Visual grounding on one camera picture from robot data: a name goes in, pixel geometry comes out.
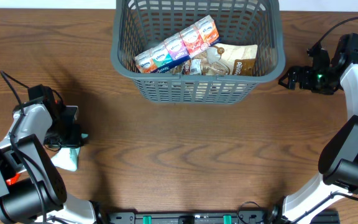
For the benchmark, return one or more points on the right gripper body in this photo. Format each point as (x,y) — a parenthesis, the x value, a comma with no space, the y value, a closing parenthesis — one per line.
(319,79)

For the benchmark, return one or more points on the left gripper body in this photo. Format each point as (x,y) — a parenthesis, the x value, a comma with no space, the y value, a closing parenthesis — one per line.
(64,130)

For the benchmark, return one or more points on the teal snack pouch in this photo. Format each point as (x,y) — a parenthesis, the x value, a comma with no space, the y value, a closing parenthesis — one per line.
(67,152)

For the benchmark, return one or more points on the tissue pack multipack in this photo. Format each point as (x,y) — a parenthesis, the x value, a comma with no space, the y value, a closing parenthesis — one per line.
(179,48)

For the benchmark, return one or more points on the orange spaghetti packet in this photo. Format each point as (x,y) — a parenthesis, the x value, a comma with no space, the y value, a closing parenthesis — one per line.
(13,180)

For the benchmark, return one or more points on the mushroom pouch with label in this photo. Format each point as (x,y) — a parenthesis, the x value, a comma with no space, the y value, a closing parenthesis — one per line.
(181,69)

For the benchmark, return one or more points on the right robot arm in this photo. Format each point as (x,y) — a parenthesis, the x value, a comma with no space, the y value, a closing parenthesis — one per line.
(337,176)

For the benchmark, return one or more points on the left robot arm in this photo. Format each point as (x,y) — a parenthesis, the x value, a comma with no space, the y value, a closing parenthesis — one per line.
(31,188)

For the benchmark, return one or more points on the grey plastic basket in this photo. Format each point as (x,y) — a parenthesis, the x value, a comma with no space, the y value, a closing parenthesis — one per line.
(141,25)

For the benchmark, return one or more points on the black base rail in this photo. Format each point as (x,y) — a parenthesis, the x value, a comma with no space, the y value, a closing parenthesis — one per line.
(254,216)

